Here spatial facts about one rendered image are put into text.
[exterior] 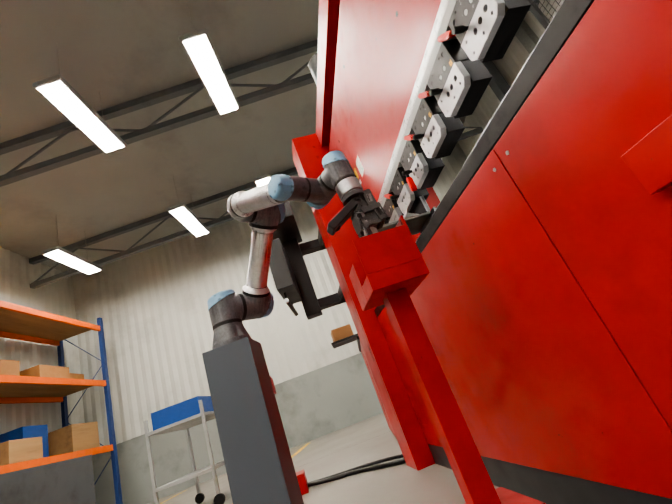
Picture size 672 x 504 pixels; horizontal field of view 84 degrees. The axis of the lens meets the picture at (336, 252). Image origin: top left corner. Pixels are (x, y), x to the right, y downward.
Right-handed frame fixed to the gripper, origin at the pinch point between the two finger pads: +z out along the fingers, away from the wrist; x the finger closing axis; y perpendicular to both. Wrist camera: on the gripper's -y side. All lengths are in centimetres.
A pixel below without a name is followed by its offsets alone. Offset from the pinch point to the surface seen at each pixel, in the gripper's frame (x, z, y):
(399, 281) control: -5.2, 10.1, 0.7
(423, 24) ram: -19, -58, 42
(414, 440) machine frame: 127, 66, 15
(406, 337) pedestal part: 1.6, 22.9, -2.2
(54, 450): 689, -96, -470
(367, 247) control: -5.1, -1.6, -2.7
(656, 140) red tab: -57, 17, 23
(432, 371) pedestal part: 1.5, 33.0, -0.2
